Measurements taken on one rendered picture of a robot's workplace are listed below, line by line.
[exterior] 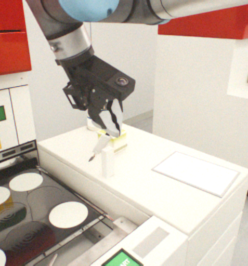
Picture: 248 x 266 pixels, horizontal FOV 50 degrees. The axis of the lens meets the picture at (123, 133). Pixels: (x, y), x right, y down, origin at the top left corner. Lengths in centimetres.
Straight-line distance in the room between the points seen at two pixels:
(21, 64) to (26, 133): 24
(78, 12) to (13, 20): 47
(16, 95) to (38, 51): 174
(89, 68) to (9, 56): 37
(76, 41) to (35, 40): 213
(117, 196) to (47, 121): 216
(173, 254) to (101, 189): 28
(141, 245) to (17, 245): 29
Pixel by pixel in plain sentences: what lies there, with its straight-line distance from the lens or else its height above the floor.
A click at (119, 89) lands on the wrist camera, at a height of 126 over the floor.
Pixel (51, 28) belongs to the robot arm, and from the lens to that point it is 50.
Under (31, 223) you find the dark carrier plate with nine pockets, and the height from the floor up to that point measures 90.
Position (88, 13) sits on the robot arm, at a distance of 39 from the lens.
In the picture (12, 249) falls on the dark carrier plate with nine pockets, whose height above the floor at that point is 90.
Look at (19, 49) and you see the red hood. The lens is 86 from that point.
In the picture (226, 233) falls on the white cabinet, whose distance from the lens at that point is 88.
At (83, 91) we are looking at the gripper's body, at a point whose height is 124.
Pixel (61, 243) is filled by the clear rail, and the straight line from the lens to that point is 67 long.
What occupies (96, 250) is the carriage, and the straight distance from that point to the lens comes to 68.
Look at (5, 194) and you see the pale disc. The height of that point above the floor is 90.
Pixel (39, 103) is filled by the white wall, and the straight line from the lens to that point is 271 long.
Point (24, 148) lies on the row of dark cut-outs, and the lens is 99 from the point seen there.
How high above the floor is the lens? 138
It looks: 24 degrees down
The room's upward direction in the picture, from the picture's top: straight up
